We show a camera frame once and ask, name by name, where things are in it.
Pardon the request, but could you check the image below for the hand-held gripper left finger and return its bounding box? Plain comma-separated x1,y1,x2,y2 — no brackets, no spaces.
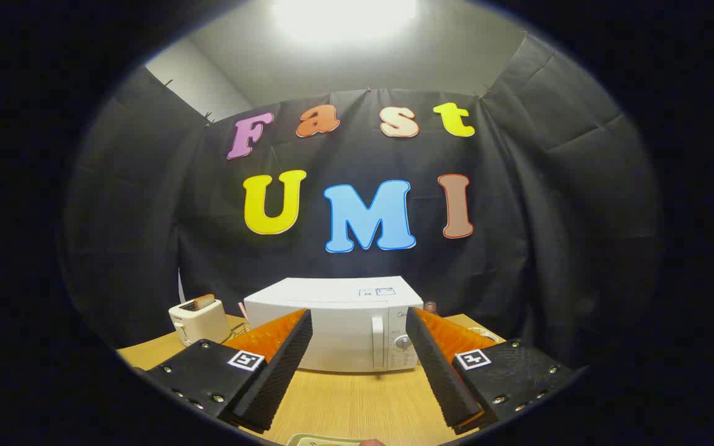
140,308,314,434

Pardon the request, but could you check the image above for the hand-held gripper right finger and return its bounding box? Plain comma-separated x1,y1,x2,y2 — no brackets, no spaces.
405,307,581,434

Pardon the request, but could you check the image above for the white microwave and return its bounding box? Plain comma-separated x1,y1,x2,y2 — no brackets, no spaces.
244,276,425,373

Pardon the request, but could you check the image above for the white square plate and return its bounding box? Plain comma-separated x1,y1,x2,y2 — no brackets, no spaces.
287,433,386,446

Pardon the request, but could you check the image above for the white toaster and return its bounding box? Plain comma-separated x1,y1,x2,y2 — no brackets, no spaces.
169,299,232,347

